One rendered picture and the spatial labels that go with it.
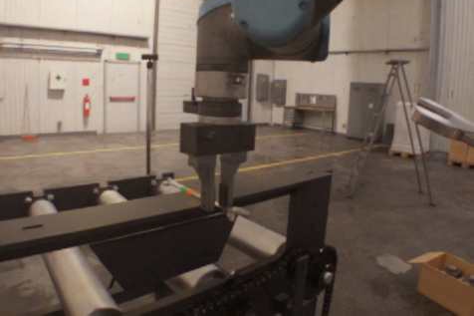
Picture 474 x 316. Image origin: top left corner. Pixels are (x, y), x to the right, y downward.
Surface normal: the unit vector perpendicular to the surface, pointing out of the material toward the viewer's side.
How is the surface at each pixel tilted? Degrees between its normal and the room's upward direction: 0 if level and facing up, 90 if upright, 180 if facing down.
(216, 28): 89
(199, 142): 90
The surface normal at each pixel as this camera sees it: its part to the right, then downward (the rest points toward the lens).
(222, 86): 0.09, 0.15
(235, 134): 0.65, 0.14
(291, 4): -0.36, 0.18
